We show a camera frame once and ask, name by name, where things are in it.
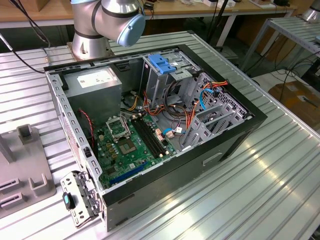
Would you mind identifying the grey parts rack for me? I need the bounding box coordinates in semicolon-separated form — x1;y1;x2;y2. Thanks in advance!
0;123;57;217

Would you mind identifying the grey power supply unit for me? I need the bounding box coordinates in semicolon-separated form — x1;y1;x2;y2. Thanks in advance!
63;65;123;128

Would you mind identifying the red black twisted wire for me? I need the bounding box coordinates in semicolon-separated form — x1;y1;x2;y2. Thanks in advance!
78;107;96;149

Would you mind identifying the black latch teal button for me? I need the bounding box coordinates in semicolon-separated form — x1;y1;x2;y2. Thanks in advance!
61;191;76;211

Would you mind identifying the mixed internal wire bundle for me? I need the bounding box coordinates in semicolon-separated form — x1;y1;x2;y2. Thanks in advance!
119;79;196;132

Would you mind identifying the blue expansion slot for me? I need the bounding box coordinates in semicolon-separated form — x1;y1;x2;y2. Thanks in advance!
109;161;149;186

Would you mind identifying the metal locking lever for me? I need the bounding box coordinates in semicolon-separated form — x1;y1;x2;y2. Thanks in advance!
120;112;132;137

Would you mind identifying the grey metal disk bay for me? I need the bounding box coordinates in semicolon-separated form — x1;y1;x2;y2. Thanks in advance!
181;72;253;152

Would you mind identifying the CPU socket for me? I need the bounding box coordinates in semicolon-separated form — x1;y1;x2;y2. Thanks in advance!
118;139;138;155

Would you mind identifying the blue plastic drive latch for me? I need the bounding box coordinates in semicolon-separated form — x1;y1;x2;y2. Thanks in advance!
147;53;177;76

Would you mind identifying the long wooden desk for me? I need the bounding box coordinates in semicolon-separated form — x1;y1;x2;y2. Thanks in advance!
0;0;298;30

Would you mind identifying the grey optical drive cage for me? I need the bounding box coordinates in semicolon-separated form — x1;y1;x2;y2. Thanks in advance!
139;48;202;107

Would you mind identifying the black RAM slot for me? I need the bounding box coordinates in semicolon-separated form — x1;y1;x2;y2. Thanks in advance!
131;119;161;159
134;118;163;157
137;117;165;155
140;116;168;153

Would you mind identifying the blue data wire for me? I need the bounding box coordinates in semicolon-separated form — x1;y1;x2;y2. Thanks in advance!
199;86;216;111

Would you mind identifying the metal slot retainer bracket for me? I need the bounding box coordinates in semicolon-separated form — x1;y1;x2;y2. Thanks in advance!
59;169;105;230

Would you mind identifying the metal slat side table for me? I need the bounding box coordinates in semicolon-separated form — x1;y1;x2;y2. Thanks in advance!
239;16;320;73

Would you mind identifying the green motherboard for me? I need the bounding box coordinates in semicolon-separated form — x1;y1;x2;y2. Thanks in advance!
93;113;180;190

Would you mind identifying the metal socket cover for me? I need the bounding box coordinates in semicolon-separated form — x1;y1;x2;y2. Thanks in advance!
105;115;131;142

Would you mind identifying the black open PC case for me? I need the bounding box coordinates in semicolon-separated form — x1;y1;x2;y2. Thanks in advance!
43;44;268;232

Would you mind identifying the brown cardboard box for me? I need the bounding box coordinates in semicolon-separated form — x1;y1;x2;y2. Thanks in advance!
268;81;320;126

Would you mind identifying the orange power wire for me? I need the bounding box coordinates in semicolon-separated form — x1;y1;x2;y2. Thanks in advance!
184;79;230;132

